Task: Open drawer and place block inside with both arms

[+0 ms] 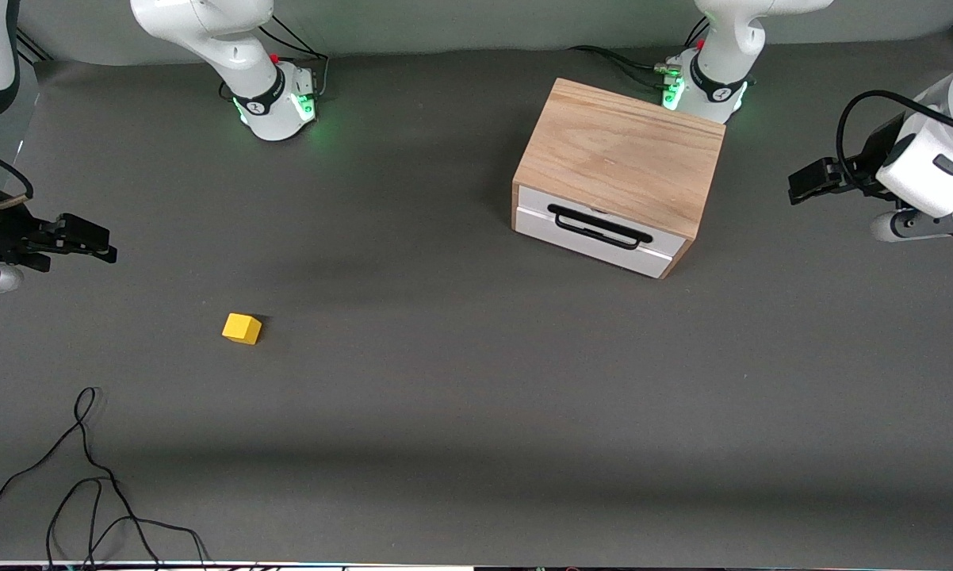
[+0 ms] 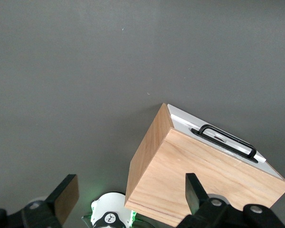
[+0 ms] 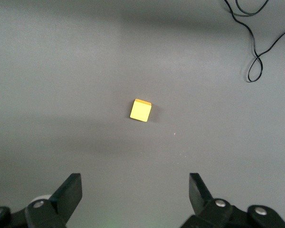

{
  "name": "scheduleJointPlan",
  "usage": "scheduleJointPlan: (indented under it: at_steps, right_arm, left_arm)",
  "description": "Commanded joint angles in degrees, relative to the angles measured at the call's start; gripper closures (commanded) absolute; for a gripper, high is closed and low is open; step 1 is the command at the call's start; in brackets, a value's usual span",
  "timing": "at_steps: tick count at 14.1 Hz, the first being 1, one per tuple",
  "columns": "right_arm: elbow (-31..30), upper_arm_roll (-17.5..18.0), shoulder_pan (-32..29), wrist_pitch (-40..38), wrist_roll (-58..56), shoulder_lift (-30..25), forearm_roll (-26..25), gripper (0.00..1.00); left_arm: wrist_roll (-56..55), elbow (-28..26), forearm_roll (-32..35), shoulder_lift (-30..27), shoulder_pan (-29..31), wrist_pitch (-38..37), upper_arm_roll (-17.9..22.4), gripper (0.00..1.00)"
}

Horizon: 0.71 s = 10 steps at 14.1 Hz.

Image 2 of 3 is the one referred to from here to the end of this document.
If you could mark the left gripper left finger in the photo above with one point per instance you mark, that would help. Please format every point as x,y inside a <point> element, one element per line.
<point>38,213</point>

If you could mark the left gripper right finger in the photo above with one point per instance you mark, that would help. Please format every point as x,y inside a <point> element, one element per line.
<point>211,213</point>

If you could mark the white-fronted wooden drawer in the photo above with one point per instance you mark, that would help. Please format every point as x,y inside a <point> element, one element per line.
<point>183,123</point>

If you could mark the wooden drawer cabinet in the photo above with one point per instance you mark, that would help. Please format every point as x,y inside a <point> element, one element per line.
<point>161,175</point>

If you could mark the white panel with round notch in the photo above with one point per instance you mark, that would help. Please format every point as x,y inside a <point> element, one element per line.
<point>272,170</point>

